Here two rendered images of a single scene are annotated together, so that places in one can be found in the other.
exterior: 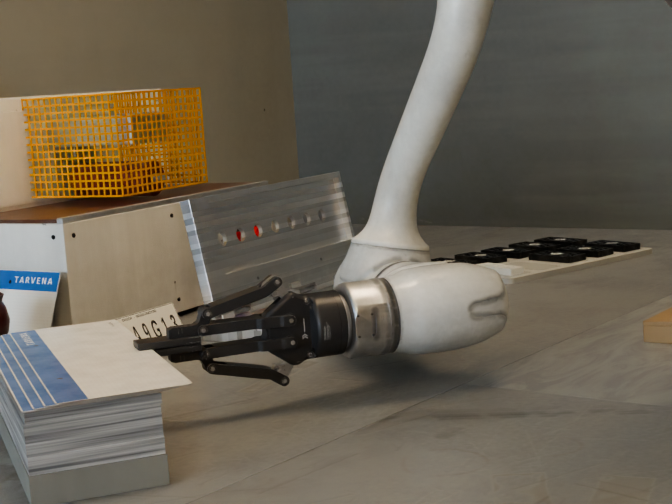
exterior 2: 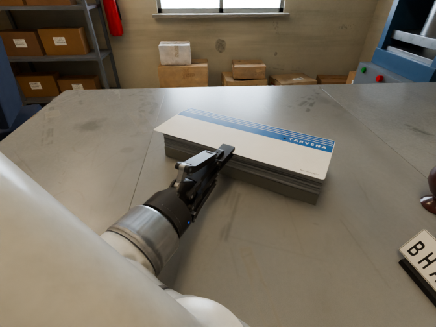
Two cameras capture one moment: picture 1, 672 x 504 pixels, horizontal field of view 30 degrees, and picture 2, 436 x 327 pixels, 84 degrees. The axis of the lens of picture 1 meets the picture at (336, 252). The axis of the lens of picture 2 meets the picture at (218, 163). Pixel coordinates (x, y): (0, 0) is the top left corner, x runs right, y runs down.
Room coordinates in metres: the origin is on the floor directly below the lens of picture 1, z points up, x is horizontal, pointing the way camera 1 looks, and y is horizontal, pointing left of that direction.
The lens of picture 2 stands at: (1.67, -0.09, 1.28)
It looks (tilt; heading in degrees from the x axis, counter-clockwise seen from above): 36 degrees down; 138
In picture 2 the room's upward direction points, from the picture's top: straight up
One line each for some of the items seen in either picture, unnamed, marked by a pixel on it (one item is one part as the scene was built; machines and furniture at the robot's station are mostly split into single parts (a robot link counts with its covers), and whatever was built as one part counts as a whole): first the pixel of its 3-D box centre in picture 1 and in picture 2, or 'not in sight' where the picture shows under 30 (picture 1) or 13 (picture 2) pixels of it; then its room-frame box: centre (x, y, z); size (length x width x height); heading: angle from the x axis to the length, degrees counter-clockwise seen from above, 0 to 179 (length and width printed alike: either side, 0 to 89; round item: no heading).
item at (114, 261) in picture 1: (123, 197); not in sight; (2.26, 0.38, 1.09); 0.75 x 0.40 x 0.38; 149
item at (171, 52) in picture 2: not in sight; (176, 52); (-0.99, 1.61, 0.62); 0.36 x 0.29 x 0.22; 52
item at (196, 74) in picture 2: not in sight; (184, 72); (-0.94, 1.67, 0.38); 0.60 x 0.40 x 0.26; 52
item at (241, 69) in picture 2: not in sight; (248, 68); (-0.45, 2.31, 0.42); 0.41 x 0.36 x 0.15; 52
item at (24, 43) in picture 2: not in sight; (24, 42); (-1.99, 0.29, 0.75); 0.42 x 0.21 x 0.24; 49
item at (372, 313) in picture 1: (360, 318); (145, 239); (1.44, -0.02, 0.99); 0.09 x 0.06 x 0.09; 20
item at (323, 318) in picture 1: (301, 326); (176, 205); (1.42, 0.05, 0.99); 0.09 x 0.07 x 0.08; 110
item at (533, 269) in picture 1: (532, 260); not in sight; (2.38, -0.37, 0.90); 0.40 x 0.27 x 0.01; 128
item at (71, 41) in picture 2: not in sight; (65, 41); (-1.72, 0.64, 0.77); 0.42 x 0.17 x 0.26; 54
